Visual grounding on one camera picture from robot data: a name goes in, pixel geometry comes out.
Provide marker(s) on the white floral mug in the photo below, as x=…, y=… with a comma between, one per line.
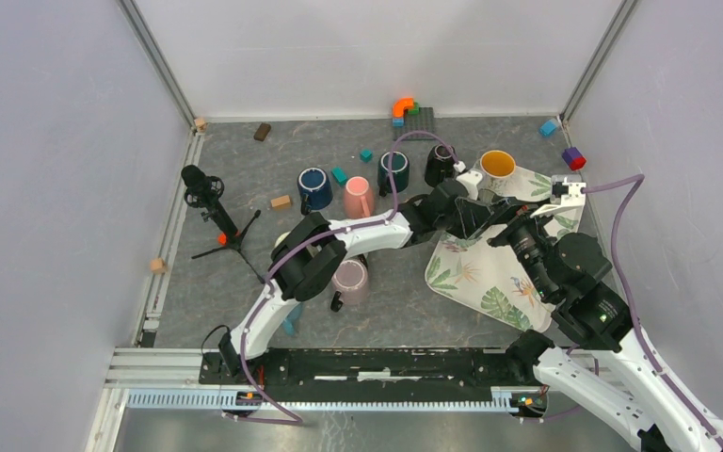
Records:
x=497, y=169

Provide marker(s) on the light blue block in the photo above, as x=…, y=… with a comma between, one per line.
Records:
x=549, y=127

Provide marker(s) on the mauve purple mug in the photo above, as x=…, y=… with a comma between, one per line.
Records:
x=350, y=284

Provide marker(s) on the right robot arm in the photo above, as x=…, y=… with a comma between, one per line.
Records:
x=653, y=412

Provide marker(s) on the navy blue mug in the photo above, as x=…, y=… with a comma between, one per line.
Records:
x=314, y=190

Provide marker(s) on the teal cube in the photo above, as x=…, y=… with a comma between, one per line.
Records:
x=366, y=155

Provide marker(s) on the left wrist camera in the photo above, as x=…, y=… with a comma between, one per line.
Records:
x=471, y=179

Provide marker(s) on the cream white mug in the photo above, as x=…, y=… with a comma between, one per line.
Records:
x=280, y=239

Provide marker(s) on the pink mug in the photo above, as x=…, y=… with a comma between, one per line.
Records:
x=359, y=199

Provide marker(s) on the wooden cube by rail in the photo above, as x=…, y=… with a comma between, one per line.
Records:
x=158, y=266

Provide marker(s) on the dark green mug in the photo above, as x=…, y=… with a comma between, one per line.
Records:
x=393, y=173

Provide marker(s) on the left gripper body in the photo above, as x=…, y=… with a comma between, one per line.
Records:
x=450, y=224

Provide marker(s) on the floral leaf tray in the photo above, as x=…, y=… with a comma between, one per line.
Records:
x=490, y=280

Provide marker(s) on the brown block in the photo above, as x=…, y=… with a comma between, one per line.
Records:
x=262, y=132

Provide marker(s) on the orange curved lego piece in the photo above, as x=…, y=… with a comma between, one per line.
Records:
x=402, y=106

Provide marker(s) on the teal block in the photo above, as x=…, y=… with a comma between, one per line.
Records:
x=339, y=176

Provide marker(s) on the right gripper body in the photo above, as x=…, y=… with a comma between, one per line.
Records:
x=530, y=241

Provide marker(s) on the wooden block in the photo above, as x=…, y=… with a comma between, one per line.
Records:
x=281, y=202

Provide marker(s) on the light blue mug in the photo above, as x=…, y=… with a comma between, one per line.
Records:
x=289, y=324

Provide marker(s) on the purple and red block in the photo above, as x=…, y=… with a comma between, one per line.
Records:
x=573, y=158

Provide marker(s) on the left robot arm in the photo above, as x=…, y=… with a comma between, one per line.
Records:
x=304, y=263

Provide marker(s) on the grey lego baseplate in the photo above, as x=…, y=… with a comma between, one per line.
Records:
x=425, y=121

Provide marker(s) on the black mug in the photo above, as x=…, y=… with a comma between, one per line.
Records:
x=439, y=165

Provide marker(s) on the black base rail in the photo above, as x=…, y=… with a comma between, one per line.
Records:
x=333, y=375

